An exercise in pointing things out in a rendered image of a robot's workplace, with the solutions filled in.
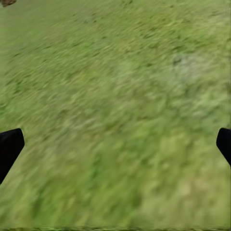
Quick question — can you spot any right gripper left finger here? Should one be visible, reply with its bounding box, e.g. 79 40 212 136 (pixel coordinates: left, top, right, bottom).
0 128 25 185

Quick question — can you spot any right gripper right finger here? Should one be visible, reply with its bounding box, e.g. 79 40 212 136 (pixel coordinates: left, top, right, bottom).
216 128 231 166

